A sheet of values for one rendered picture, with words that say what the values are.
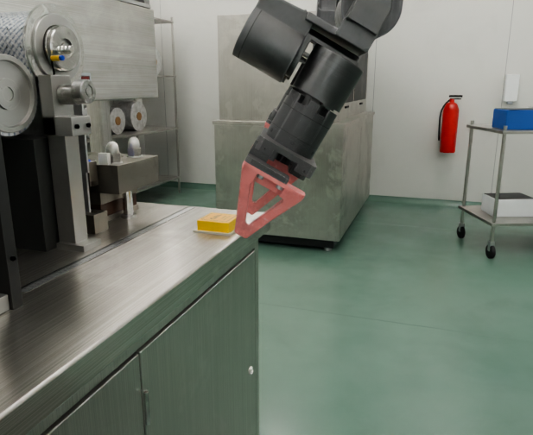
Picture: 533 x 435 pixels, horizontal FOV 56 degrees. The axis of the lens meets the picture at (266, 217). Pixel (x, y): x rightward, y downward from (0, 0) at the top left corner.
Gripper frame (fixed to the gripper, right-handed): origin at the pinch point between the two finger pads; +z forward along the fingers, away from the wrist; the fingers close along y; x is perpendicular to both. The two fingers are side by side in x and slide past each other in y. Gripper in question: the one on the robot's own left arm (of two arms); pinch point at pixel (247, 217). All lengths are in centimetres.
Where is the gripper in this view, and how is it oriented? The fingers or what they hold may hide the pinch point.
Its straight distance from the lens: 56.6
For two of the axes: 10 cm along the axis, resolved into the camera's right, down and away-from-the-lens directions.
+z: -4.9, 8.4, 2.4
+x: 8.7, 4.9, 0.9
